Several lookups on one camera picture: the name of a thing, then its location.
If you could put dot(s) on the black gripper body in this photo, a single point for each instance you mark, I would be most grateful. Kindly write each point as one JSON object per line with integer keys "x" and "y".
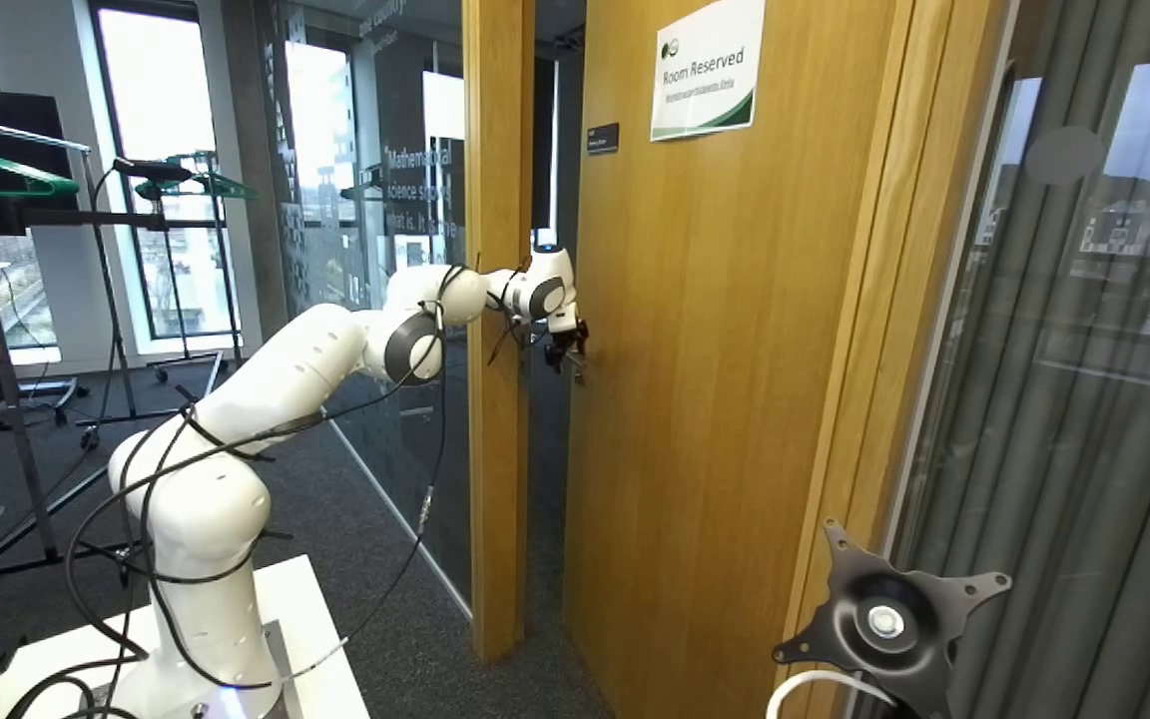
{"x": 564, "y": 351}

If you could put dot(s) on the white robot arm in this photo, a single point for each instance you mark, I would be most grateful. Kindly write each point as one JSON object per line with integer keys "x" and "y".
{"x": 194, "y": 487}

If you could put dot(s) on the white robot base platform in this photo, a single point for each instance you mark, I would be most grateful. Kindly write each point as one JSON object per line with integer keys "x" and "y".
{"x": 320, "y": 653}

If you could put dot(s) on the wooden door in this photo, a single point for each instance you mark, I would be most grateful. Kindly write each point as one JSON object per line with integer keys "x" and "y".
{"x": 760, "y": 312}

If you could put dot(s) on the small dark door plate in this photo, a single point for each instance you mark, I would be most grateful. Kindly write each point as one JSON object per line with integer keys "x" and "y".
{"x": 604, "y": 140}

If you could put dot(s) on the white green door sign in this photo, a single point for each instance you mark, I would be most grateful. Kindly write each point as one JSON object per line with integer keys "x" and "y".
{"x": 707, "y": 68}

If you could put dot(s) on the black tripod stand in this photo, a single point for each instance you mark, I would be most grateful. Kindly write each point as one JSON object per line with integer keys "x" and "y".
{"x": 162, "y": 240}

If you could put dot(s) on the wooden door frame post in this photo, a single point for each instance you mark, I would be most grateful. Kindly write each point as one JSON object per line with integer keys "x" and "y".
{"x": 497, "y": 210}

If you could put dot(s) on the black monitor mount bracket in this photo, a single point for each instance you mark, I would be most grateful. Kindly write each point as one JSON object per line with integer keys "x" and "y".
{"x": 884, "y": 629}

